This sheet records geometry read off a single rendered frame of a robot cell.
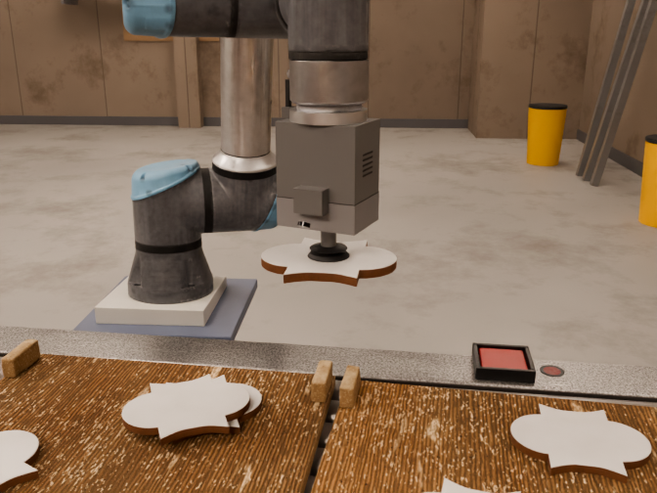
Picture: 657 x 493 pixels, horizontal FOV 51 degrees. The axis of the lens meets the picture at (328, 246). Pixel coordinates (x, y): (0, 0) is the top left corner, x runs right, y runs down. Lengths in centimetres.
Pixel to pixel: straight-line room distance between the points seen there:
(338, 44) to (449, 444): 42
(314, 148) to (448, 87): 887
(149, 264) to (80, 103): 912
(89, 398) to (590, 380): 63
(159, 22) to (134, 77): 927
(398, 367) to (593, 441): 29
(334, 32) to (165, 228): 64
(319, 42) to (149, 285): 69
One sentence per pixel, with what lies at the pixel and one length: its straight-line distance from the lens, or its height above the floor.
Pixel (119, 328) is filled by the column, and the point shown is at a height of 87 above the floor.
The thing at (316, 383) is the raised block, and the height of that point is 96.
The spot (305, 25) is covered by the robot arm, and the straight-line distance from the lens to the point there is 64.
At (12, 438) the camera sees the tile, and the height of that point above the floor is 95.
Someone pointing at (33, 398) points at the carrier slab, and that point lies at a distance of 90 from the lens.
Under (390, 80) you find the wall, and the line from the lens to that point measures 946.
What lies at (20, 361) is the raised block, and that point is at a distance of 96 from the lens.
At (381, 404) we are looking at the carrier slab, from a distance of 82.
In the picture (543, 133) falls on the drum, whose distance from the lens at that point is 714.
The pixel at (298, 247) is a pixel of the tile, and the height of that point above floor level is 113.
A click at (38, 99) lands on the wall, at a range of 1054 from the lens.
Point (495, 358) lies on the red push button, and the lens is 96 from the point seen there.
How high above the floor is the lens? 136
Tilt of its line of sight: 18 degrees down
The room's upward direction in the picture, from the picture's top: straight up
